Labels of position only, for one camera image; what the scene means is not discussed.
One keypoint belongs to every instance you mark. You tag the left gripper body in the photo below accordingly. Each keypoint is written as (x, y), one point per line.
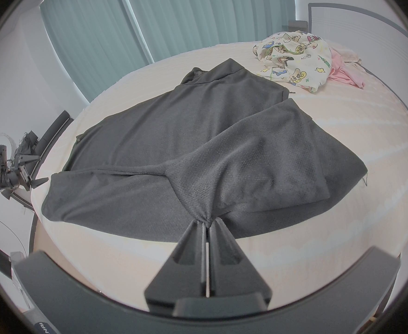
(15, 179)

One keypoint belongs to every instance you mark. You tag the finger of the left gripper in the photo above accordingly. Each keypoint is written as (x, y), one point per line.
(33, 183)
(26, 159)

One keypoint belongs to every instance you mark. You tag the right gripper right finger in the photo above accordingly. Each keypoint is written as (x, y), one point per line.
(235, 270)

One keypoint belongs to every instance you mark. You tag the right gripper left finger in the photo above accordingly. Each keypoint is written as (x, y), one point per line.
(183, 270)

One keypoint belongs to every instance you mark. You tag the black T-shirt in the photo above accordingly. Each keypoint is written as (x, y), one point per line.
(190, 134)

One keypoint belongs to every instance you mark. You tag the bed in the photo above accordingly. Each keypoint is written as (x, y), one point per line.
(346, 134)

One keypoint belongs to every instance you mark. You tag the black chest of drawers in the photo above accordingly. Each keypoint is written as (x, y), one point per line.
(56, 127)

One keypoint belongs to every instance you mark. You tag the blue-green curtain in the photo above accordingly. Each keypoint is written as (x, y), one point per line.
(207, 12)
(92, 40)

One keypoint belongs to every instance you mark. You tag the white printed pyjama top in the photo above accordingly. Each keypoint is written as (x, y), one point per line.
(294, 64)

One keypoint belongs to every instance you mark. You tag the pink garment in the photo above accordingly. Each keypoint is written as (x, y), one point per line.
(346, 77)

